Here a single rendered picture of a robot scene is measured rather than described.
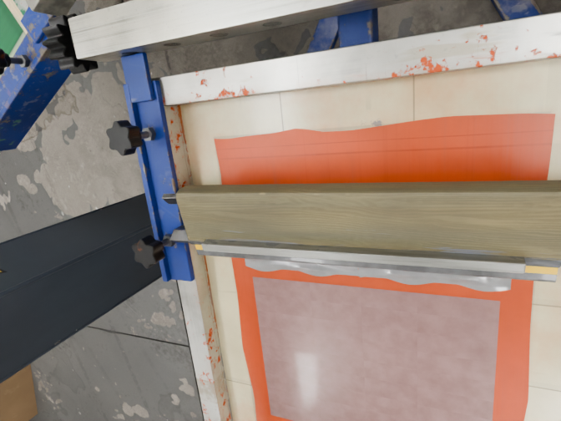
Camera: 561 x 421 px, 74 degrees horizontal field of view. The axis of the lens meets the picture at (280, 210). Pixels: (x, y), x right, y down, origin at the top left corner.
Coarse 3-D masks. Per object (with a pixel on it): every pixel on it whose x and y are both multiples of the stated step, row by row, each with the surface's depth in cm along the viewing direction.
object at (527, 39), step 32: (448, 32) 36; (480, 32) 35; (512, 32) 34; (544, 32) 33; (256, 64) 45; (288, 64) 43; (320, 64) 42; (352, 64) 41; (384, 64) 39; (416, 64) 38; (448, 64) 37; (480, 64) 36; (192, 96) 50; (224, 96) 48; (192, 256) 58; (192, 288) 60; (192, 320) 62; (192, 352) 64; (224, 384) 67; (224, 416) 67
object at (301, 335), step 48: (240, 144) 53; (288, 144) 50; (336, 144) 47; (240, 288) 60; (288, 288) 57; (336, 288) 53; (288, 336) 59; (336, 336) 56; (288, 384) 62; (336, 384) 58
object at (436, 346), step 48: (384, 144) 45; (432, 144) 43; (480, 144) 41; (528, 144) 39; (384, 288) 50; (432, 288) 48; (528, 288) 43; (384, 336) 53; (432, 336) 50; (480, 336) 47; (528, 336) 45; (384, 384) 55; (432, 384) 52; (480, 384) 49
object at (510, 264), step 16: (208, 240) 47; (224, 240) 46; (288, 256) 42; (304, 256) 41; (320, 256) 41; (336, 256) 40; (352, 256) 39; (368, 256) 38; (384, 256) 38; (400, 256) 37; (416, 256) 36; (432, 256) 36; (448, 256) 36; (464, 256) 35; (480, 256) 35; (496, 256) 34; (512, 256) 34; (512, 272) 34
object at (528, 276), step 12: (204, 252) 50; (216, 252) 49; (228, 252) 49; (324, 264) 44; (336, 264) 43; (348, 264) 42; (360, 264) 42; (372, 264) 41; (384, 264) 41; (492, 276) 37; (504, 276) 36; (516, 276) 36; (528, 276) 35; (540, 276) 35; (552, 276) 35
